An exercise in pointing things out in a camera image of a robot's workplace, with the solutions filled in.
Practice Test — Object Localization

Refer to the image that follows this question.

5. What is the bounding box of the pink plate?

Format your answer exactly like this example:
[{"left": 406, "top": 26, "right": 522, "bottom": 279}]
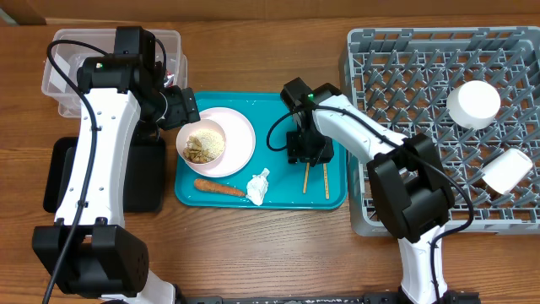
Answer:
[{"left": 176, "top": 107, "right": 257, "bottom": 177}]

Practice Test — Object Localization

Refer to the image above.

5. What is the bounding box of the white tissue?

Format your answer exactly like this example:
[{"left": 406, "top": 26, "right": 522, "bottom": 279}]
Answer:
[{"left": 246, "top": 168, "right": 270, "bottom": 206}]

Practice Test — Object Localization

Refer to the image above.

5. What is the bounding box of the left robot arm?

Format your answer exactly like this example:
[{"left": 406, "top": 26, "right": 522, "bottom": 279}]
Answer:
[{"left": 32, "top": 26, "right": 200, "bottom": 303}]

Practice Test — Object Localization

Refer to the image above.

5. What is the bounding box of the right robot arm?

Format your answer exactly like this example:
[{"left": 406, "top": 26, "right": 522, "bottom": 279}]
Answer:
[{"left": 280, "top": 78, "right": 455, "bottom": 303}]

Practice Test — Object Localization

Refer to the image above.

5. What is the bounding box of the white bowl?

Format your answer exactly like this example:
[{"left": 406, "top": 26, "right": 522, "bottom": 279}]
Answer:
[{"left": 446, "top": 80, "right": 501, "bottom": 130}]

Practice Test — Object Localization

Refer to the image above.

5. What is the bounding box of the white cup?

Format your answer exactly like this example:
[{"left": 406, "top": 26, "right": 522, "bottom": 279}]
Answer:
[{"left": 482, "top": 149, "right": 532, "bottom": 195}]

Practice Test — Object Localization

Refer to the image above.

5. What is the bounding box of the pink bowl with food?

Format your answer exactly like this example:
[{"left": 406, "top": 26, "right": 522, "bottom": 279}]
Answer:
[{"left": 176, "top": 119, "right": 226, "bottom": 166}]

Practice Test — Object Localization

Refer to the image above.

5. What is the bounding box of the grey dishwasher rack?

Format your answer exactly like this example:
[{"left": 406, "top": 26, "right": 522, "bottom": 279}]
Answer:
[{"left": 339, "top": 26, "right": 539, "bottom": 235}]

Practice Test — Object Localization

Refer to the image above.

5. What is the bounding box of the red snack wrapper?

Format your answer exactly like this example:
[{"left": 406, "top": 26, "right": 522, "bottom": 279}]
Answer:
[{"left": 164, "top": 71, "right": 175, "bottom": 88}]

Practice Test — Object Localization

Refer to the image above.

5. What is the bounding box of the teal serving tray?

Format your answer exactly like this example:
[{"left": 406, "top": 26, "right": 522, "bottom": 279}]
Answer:
[{"left": 175, "top": 92, "right": 347, "bottom": 210}]

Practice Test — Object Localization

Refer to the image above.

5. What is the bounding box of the orange carrot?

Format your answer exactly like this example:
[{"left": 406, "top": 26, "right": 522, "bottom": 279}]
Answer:
[{"left": 194, "top": 178, "right": 246, "bottom": 197}]

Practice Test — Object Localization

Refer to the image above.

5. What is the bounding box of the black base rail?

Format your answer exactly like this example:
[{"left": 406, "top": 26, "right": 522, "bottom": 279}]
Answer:
[{"left": 176, "top": 290, "right": 481, "bottom": 304}]

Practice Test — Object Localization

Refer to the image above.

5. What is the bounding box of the black tray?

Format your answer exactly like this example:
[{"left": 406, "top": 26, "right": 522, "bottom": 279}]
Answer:
[{"left": 43, "top": 137, "right": 166, "bottom": 214}]

